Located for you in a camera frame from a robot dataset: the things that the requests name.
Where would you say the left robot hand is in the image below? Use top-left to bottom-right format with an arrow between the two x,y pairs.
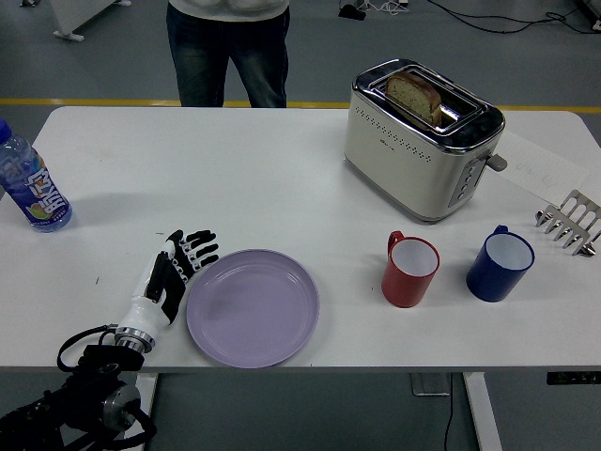
116,228 -> 222,341

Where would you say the purple round plate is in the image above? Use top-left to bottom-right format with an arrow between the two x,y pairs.
185,248 -> 321,369

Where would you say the white table leg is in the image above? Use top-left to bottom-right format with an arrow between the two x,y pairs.
461,373 -> 504,451
133,373 -> 159,451

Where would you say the blue labelled drink bottle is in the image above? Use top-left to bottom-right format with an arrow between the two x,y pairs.
0,117 -> 74,234

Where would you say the person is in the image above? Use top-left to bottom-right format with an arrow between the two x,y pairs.
165,0 -> 290,109

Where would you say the red mug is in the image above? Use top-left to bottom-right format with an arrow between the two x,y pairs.
380,229 -> 442,309

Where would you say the cream and chrome toaster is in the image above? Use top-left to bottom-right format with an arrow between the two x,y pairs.
342,57 -> 510,225

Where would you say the white furniture base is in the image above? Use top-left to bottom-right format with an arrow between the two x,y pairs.
50,0 -> 133,41

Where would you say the brown bread slice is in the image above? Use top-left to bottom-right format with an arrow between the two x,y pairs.
385,70 -> 445,127

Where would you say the black power adapter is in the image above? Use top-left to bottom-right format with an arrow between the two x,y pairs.
337,3 -> 368,21

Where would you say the blue mug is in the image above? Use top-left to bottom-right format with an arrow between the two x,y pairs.
465,225 -> 536,303

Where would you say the white paper sheet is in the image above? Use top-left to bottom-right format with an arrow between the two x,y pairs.
495,129 -> 591,203

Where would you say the silver metal toast rack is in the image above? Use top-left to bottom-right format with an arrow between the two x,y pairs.
534,189 -> 601,258

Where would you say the black table control panel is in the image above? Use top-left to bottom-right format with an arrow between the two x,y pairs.
546,371 -> 601,386

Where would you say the grey under-table bracket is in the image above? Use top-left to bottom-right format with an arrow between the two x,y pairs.
408,373 -> 452,397

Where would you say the black hanging table cable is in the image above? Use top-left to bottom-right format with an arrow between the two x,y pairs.
444,396 -> 455,451

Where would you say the black floor cable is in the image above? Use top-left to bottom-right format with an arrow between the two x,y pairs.
424,0 -> 601,36

